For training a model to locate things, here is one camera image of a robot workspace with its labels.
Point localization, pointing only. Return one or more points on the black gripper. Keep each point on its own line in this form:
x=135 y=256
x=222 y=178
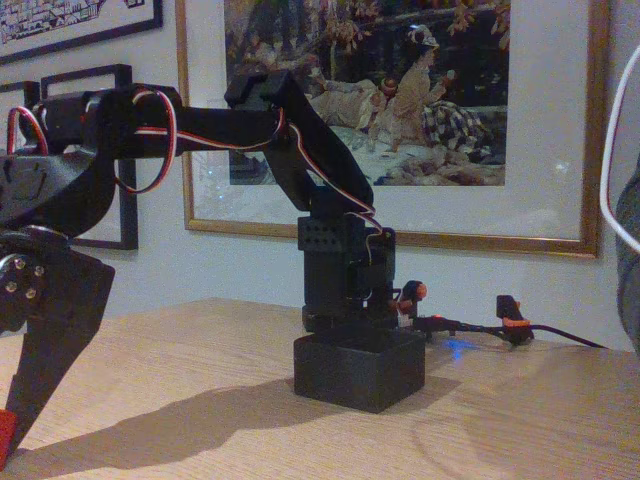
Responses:
x=50 y=320

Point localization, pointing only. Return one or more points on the grey clothed person body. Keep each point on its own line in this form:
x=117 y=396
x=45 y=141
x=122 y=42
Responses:
x=631 y=250

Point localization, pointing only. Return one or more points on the black framed figure drawing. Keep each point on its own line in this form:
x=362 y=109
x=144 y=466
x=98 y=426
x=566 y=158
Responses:
x=128 y=215

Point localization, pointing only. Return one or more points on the black framed sketch drawing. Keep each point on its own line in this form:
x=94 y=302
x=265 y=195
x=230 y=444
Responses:
x=20 y=87

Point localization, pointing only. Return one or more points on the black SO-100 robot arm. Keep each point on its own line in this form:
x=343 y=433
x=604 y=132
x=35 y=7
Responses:
x=320 y=140

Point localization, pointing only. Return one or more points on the small red cube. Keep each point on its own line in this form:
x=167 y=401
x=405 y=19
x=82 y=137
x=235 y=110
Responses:
x=7 y=434

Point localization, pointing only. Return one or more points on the black framed town print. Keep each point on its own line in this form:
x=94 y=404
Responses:
x=75 y=20

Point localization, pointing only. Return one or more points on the black square box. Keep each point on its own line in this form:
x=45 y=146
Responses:
x=350 y=375

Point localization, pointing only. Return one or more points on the black orange table clamp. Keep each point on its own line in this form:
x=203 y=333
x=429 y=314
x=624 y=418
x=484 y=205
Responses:
x=412 y=290
x=507 y=310

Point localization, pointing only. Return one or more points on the gold framed picnic painting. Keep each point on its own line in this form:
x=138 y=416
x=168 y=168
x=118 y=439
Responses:
x=545 y=150

